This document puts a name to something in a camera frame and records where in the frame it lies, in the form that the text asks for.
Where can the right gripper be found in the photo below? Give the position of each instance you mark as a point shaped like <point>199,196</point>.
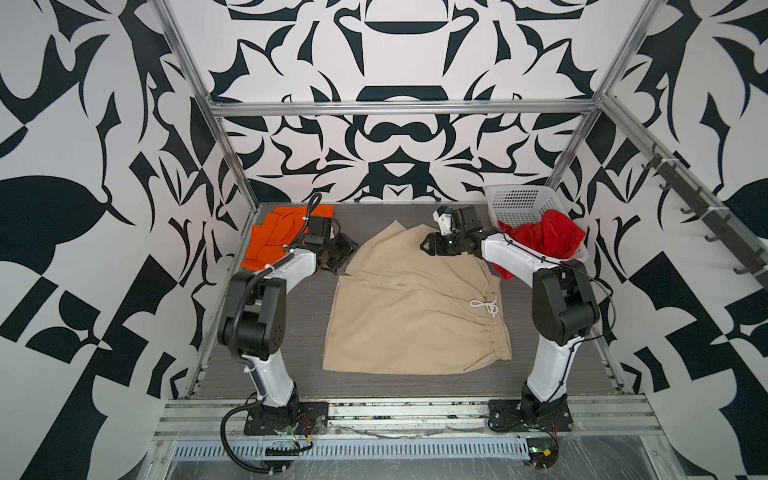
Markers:
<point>434,247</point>

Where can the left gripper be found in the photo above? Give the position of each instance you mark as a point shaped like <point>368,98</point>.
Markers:
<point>350,247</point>

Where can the orange shorts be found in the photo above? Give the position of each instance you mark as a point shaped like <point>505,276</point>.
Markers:
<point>268,240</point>

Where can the beige shorts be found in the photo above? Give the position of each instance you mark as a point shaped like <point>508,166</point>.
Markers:
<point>399,311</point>

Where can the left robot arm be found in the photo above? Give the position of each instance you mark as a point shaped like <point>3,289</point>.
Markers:
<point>253,324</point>

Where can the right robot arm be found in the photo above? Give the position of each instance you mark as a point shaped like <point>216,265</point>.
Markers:
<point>564,310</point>

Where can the red shorts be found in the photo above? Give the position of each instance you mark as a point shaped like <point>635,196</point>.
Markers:
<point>555,236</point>

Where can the white laundry basket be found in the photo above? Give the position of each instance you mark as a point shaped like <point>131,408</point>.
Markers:
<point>516,205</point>

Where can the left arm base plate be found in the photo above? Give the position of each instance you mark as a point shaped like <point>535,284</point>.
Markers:
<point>303,418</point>

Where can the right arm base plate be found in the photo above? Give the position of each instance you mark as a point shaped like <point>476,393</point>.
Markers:
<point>527,413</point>

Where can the white slotted cable duct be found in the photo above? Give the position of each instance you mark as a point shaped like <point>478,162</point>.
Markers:
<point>326,449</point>

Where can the aluminium frame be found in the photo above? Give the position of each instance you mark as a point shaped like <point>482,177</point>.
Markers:
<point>403,101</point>

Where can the wall hook rail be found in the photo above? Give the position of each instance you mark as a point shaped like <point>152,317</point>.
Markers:
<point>701,204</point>

